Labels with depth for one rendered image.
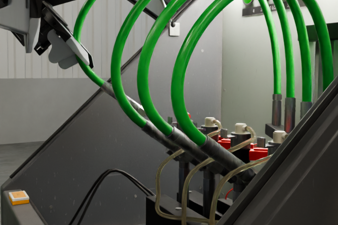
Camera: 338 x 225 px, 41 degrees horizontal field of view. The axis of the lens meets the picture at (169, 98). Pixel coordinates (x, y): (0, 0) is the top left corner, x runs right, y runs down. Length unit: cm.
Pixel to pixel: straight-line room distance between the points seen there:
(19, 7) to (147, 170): 57
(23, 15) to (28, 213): 36
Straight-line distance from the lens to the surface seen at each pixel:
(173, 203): 78
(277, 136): 57
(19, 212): 87
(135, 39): 805
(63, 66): 87
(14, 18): 67
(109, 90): 83
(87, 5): 84
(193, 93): 113
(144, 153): 109
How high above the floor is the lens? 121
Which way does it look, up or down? 4 degrees down
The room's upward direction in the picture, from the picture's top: 1 degrees clockwise
